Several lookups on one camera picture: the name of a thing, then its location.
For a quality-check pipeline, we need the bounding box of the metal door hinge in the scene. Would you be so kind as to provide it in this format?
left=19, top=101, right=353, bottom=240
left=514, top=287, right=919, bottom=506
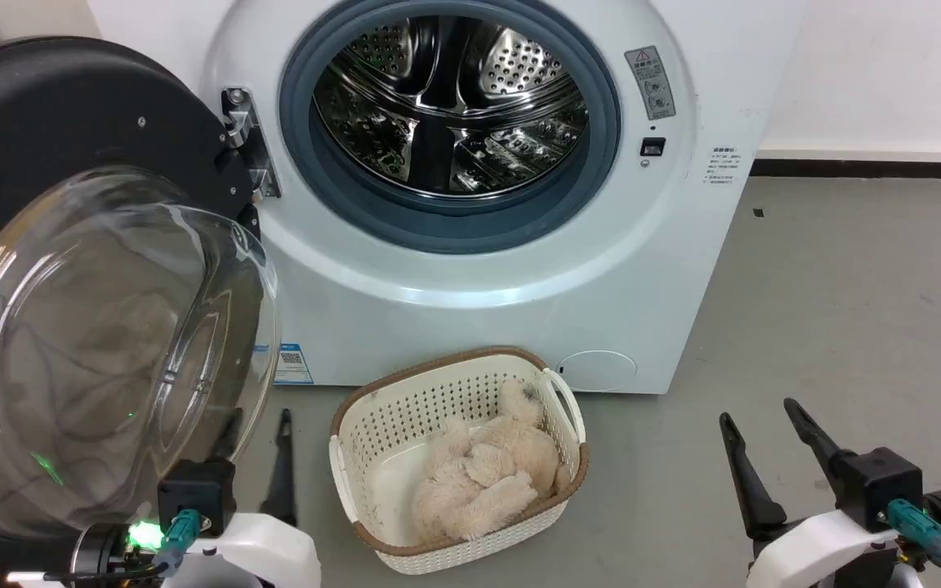
left=221, top=87, right=282, bottom=201

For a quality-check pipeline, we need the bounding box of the beige plush toy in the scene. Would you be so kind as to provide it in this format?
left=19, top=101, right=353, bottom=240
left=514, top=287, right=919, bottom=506
left=411, top=377, right=573, bottom=544

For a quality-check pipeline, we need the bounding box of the small text sticker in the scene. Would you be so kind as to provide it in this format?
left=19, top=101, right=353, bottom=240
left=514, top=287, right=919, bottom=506
left=704, top=147, right=739, bottom=185

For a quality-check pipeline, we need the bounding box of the washer door glass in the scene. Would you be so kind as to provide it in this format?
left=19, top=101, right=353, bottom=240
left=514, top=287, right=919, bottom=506
left=0, top=35, right=282, bottom=588

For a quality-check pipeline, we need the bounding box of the black baseboard strip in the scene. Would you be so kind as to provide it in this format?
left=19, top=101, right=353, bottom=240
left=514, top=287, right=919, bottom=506
left=751, top=159, right=941, bottom=180

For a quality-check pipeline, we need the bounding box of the stainless steel drum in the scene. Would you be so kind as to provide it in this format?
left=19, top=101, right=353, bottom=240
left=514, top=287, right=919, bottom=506
left=313, top=15, right=590, bottom=197

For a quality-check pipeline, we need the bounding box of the white front-load washing machine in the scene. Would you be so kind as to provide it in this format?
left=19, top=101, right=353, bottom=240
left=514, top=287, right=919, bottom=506
left=87, top=0, right=806, bottom=397

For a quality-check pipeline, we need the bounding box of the grey warning sticker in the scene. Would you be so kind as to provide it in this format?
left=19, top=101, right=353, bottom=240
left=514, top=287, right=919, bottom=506
left=624, top=46, right=677, bottom=121

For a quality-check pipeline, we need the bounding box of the white plastic laundry basket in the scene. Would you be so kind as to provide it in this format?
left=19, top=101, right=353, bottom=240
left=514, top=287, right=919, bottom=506
left=328, top=346, right=591, bottom=575

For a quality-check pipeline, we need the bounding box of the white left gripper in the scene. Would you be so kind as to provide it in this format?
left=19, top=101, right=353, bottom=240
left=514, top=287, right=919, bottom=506
left=172, top=408, right=323, bottom=588

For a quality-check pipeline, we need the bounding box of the blue QR code label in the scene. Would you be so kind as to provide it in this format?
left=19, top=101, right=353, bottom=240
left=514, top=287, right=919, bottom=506
left=274, top=343, right=314, bottom=385

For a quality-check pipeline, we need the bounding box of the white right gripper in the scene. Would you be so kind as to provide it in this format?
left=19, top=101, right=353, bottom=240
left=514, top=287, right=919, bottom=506
left=719, top=398, right=901, bottom=588

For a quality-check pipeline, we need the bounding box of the round filter cover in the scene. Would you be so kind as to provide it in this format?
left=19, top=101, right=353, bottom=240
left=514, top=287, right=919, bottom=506
left=556, top=350, right=639, bottom=393

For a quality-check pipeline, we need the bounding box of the teal right connector cable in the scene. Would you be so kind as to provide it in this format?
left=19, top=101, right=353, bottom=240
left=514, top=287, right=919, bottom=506
left=887, top=500, right=941, bottom=588

